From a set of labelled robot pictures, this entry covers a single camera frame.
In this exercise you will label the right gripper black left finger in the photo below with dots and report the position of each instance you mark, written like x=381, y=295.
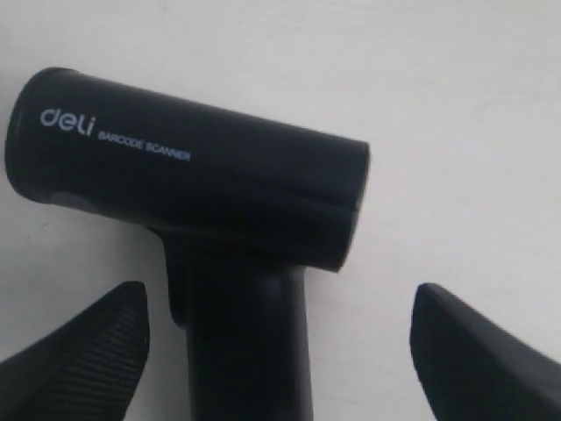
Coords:
x=87, y=369

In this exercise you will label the black handheld barcode scanner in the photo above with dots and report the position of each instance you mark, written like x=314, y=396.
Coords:
x=242, y=205

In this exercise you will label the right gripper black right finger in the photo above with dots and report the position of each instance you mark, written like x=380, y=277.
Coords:
x=471, y=369

